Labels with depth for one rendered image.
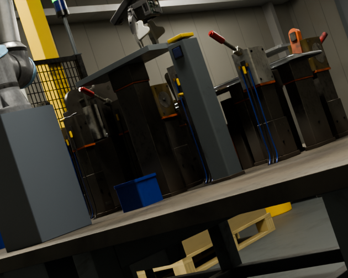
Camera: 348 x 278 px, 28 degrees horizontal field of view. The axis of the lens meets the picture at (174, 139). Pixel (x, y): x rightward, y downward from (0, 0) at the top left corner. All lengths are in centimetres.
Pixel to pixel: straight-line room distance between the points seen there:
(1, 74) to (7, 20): 25
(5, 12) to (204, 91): 74
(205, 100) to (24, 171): 58
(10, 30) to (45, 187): 57
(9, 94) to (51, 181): 30
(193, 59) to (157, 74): 500
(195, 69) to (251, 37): 646
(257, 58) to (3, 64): 79
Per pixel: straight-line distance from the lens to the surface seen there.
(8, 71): 223
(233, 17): 840
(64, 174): 218
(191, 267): 502
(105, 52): 671
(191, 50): 209
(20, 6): 393
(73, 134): 255
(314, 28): 924
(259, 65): 216
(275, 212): 697
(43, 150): 216
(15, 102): 219
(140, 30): 220
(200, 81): 208
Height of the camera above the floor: 79
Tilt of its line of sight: 2 degrees up
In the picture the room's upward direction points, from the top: 19 degrees counter-clockwise
